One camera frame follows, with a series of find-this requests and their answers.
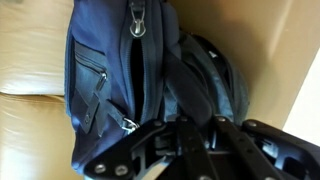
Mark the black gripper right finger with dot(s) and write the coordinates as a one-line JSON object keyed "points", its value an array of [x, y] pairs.
{"points": [[266, 150]]}

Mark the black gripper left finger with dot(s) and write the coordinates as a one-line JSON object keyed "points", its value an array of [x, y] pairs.
{"points": [[150, 140]]}

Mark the blue backpack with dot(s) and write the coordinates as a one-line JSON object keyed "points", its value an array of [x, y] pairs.
{"points": [[100, 40]]}

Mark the grey backpack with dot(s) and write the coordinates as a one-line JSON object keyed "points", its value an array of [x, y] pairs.
{"points": [[230, 100]]}

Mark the tan leather sofa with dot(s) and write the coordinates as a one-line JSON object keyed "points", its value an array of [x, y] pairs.
{"points": [[30, 50]]}

